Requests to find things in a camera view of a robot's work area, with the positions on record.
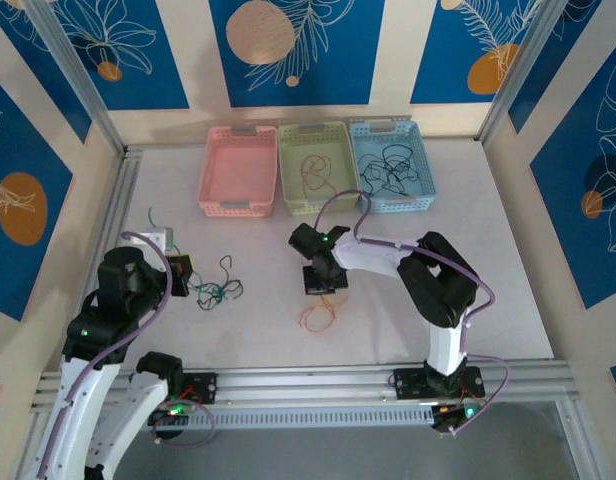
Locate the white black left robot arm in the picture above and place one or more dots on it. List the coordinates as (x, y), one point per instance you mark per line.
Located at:
(83, 400)

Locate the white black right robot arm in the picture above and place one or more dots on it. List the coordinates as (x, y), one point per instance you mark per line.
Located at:
(373, 255)

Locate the green perforated plastic basket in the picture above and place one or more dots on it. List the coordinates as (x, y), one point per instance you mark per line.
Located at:
(338, 150)

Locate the pink perforated plastic basket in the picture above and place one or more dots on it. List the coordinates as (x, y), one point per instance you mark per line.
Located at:
(238, 165)

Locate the black controller board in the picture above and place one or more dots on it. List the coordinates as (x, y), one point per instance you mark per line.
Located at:
(453, 420)
(170, 415)

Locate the blue perforated plastic basket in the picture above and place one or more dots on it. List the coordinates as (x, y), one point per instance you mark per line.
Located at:
(425, 165)

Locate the aluminium side rail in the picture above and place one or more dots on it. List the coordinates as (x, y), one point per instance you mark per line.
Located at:
(123, 190)

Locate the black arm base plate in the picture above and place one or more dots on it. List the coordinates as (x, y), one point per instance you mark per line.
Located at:
(205, 387)
(408, 382)

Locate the aluminium front rail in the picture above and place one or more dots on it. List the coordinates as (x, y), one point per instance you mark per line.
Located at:
(308, 382)

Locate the aluminium corner post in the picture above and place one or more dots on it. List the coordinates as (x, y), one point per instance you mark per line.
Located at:
(73, 65)
(518, 70)

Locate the aluminium frame leg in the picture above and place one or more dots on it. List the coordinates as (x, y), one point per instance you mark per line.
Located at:
(570, 440)

